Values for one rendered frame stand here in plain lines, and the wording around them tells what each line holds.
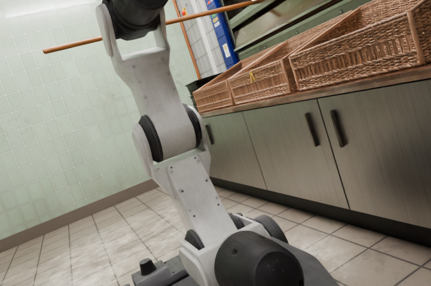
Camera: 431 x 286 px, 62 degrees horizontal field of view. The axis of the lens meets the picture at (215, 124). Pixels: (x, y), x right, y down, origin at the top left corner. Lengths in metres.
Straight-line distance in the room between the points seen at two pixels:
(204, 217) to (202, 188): 0.08
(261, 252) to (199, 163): 0.38
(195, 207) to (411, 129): 0.65
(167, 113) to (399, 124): 0.67
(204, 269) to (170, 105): 0.44
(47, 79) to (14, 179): 0.88
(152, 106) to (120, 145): 2.40
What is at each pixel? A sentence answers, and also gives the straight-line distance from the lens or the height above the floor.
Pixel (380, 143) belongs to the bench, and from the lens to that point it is 1.24.
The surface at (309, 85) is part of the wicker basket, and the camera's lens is 1.46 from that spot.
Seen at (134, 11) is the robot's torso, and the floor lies 0.93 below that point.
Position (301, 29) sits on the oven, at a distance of 2.21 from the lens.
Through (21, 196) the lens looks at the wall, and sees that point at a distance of 3.40.
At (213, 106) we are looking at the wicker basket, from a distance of 2.31.
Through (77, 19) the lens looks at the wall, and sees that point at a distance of 3.53.
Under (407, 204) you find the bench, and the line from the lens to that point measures 1.29.
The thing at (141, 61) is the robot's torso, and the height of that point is 0.83.
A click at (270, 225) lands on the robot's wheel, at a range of 1.32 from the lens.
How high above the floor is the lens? 0.69
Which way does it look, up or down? 5 degrees down
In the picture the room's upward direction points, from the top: 18 degrees counter-clockwise
